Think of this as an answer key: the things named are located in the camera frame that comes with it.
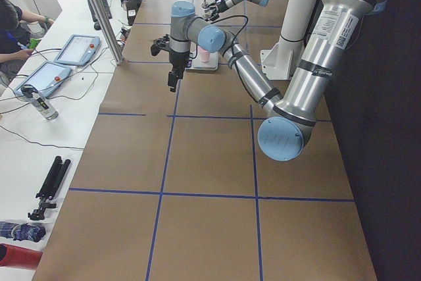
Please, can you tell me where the seated person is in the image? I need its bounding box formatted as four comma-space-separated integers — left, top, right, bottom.
1, 0, 55, 86

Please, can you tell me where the pink cup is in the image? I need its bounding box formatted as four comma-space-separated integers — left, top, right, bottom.
197, 46, 211, 63

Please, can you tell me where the clear water bottle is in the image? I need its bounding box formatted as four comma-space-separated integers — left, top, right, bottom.
20, 84, 59, 120

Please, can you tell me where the teach pendant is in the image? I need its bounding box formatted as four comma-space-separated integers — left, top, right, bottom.
13, 61, 72, 98
54, 34, 101, 66

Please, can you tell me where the clear glass sauce bottle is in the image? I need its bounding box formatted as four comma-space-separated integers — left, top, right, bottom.
201, 0, 212, 20

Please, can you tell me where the black keyboard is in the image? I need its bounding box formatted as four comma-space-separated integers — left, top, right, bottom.
88, 0, 112, 22

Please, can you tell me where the blue folded umbrella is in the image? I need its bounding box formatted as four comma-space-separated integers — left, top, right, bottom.
1, 221, 46, 242

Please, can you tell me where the aluminium frame post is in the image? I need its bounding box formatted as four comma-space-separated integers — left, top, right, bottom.
89, 0, 124, 65

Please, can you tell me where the black folded tripod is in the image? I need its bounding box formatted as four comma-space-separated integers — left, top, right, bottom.
28, 156, 71, 220

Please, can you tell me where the red cylinder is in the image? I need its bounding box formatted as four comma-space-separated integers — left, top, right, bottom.
1, 243, 43, 270

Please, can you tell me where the lower teach pendant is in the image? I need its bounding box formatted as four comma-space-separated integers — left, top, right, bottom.
13, 61, 72, 98

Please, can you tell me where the silver kitchen scale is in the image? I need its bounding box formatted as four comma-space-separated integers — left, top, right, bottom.
186, 53, 219, 71

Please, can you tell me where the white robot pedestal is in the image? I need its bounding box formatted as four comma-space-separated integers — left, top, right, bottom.
260, 0, 317, 80

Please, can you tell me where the brown paper table cover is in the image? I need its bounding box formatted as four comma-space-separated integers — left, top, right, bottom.
34, 0, 376, 280

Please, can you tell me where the upper teach pendant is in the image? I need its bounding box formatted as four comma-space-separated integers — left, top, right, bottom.
54, 34, 101, 66

